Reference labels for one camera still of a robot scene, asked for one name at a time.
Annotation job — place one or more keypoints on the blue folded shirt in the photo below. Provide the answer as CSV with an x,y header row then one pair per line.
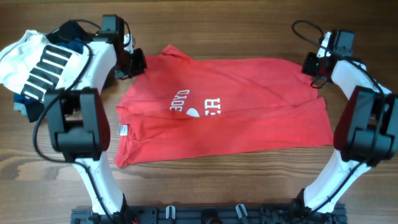
x,y
74,46

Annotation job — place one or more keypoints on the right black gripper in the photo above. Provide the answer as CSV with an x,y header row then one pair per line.
x,y
307,66

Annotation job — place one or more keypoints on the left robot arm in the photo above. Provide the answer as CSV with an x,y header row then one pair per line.
x,y
79,128

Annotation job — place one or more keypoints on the white black striped folded shirt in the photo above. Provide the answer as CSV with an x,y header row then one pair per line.
x,y
37,68

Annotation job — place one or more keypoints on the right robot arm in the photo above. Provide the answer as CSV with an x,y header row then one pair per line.
x,y
365,135

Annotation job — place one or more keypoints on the red printed t-shirt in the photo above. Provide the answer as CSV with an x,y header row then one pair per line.
x,y
183,108

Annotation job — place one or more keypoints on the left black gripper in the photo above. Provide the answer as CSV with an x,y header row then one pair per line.
x,y
139,64

